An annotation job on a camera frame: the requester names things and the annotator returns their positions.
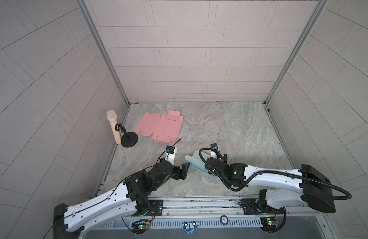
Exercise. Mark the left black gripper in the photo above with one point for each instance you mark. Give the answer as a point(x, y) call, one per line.
point(183, 174)

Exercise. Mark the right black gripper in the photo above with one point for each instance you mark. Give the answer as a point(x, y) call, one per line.
point(210, 173)

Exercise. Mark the light blue paper box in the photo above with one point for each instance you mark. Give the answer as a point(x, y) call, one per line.
point(196, 162)

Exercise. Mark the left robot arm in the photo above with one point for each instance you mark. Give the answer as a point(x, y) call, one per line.
point(129, 198)

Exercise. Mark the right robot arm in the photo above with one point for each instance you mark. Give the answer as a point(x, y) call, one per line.
point(306, 186)

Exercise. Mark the pink flat paper box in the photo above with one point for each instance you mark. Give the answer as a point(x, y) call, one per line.
point(162, 128)

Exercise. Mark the round black white badge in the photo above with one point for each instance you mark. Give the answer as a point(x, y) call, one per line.
point(224, 220)

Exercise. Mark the blue sticker with eyes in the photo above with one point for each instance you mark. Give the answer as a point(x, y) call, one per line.
point(190, 227)

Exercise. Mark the black round microphone stand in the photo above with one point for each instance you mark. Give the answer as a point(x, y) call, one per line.
point(128, 139)

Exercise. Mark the right green circuit board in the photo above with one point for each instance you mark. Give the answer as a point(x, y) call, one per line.
point(268, 223)

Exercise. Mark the green circuit board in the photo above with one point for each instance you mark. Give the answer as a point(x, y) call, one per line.
point(141, 226)
point(268, 223)

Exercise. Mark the left green circuit board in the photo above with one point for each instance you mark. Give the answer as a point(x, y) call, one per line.
point(141, 226)

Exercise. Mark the beige wooden microphone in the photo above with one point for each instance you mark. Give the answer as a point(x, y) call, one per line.
point(112, 118)

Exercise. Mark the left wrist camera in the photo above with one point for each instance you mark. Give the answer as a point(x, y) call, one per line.
point(170, 154)

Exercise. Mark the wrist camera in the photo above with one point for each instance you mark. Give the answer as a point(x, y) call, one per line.
point(214, 151)
point(170, 154)

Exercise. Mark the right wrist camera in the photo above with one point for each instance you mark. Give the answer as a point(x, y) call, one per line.
point(214, 151)

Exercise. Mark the aluminium mounting rail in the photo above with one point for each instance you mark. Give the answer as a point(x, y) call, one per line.
point(202, 206)

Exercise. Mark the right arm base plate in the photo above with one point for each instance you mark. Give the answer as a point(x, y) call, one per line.
point(258, 207)

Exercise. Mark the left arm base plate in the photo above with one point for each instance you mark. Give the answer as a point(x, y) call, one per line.
point(155, 209)

